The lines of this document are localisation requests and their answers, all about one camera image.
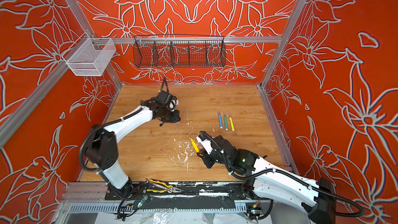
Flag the yellow pen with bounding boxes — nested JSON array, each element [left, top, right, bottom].
[[229, 114, 235, 132]]

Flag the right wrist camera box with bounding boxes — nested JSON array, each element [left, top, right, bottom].
[[196, 136, 213, 155]]

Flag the white slotted cable duct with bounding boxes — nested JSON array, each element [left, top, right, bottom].
[[66, 202, 247, 214]]

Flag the orange pen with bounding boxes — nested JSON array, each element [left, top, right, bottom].
[[190, 138, 200, 153]]

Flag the white mesh basket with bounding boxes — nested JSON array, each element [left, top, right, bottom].
[[62, 38, 116, 76]]

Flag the blue pen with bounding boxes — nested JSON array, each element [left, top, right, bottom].
[[218, 111, 223, 129]]

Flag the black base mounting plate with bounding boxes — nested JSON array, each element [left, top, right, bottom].
[[105, 180, 270, 201]]

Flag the yellow handled pliers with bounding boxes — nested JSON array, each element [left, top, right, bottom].
[[146, 178, 183, 194]]

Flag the black wire basket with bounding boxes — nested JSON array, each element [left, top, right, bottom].
[[133, 35, 227, 68]]

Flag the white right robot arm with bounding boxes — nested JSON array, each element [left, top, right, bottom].
[[196, 131, 365, 224]]

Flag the green pen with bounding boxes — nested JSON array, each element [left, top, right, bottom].
[[223, 113, 229, 131]]

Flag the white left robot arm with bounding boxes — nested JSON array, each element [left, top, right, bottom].
[[78, 78, 181, 201]]

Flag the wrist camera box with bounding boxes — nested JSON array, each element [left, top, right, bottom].
[[196, 136, 213, 155], [155, 91, 178, 111]]

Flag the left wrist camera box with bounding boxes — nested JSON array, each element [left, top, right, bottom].
[[155, 91, 178, 111]]

